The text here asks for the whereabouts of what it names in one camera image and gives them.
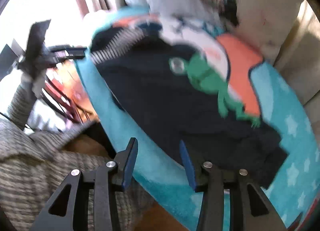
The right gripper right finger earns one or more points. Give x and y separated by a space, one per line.
249 207

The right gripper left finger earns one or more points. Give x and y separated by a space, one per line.
92 192

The grey knit sweater forearm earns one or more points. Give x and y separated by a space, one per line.
33 166

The turquoise star fleece blanket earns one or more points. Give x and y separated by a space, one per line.
250 80

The cream floral butterfly pillow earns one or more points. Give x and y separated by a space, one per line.
264 24

